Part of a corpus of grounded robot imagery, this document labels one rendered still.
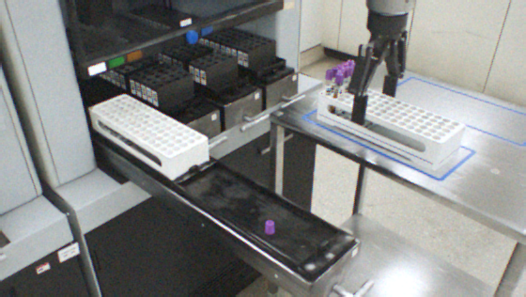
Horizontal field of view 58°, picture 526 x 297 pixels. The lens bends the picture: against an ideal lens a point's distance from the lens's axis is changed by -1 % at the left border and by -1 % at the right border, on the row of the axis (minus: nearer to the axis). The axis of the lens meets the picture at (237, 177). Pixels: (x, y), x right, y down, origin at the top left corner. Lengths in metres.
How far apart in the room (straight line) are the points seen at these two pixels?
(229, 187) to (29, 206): 0.43
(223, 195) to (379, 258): 0.77
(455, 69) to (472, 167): 2.16
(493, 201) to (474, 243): 1.20
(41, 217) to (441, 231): 1.60
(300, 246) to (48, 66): 0.58
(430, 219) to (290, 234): 1.42
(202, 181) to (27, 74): 0.38
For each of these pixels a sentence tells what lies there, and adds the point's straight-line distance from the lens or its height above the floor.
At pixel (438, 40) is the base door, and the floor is 0.33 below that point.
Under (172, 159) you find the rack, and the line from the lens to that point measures 0.91.
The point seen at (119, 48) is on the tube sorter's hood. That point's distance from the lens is 1.06.
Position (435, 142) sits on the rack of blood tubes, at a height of 0.88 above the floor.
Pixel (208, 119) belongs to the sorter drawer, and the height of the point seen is 0.79.
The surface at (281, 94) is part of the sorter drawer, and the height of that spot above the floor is 0.76.
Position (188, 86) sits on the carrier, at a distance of 1.20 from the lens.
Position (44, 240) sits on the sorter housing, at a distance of 1.04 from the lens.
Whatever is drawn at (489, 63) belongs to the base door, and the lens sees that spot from 3.08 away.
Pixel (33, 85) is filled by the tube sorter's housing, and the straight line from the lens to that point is 1.00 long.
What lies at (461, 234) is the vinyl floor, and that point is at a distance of 2.17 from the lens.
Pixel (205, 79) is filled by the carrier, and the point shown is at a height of 0.85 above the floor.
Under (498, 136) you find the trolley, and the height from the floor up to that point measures 0.82.
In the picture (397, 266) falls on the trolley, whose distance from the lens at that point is 1.55.
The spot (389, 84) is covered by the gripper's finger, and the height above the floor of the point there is 0.91.
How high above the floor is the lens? 1.36
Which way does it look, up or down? 36 degrees down
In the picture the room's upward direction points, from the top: 2 degrees counter-clockwise
